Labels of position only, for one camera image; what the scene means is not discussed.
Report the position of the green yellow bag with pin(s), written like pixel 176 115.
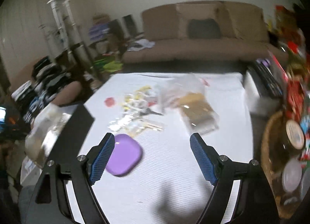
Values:
pixel 109 65

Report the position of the small yellow packet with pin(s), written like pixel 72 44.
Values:
pixel 132 108
pixel 143 90
pixel 128 98

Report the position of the wicker basket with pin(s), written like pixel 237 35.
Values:
pixel 268 146

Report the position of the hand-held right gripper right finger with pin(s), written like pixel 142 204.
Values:
pixel 203 161

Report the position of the pile of snack packets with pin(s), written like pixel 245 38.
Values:
pixel 294 93

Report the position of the pink flower-shaped mold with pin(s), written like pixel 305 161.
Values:
pixel 109 101

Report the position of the purple plastic lid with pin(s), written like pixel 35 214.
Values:
pixel 126 153

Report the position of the crinkled clear zip bag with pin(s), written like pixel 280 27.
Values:
pixel 46 127

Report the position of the brown armchair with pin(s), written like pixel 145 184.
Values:
pixel 69 93

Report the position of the stack of blue boxes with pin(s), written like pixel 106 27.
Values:
pixel 98 31

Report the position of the small clear packet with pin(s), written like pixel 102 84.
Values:
pixel 121 123

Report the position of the brown sofa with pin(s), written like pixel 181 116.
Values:
pixel 193 49

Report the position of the glass jar with lid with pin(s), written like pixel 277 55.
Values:
pixel 294 134

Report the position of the white round lid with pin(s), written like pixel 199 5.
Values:
pixel 291 178

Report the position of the white box blue print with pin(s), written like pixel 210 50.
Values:
pixel 29 170

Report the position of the black scissors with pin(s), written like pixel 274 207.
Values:
pixel 152 111

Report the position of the kraft zip bag clear window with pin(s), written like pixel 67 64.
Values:
pixel 196 110

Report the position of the white tall rack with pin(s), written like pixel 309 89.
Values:
pixel 61 20

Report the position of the tan sofa cushion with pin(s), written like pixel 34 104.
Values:
pixel 242 20
pixel 184 20

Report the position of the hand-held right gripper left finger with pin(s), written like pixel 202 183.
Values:
pixel 101 161

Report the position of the black white striped cloth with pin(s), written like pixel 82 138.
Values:
pixel 43 81

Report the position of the black remote control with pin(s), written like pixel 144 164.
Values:
pixel 268 78

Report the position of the dark sofa cushion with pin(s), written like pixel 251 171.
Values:
pixel 204 28

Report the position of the clear plastic bag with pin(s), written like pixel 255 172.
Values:
pixel 179 86

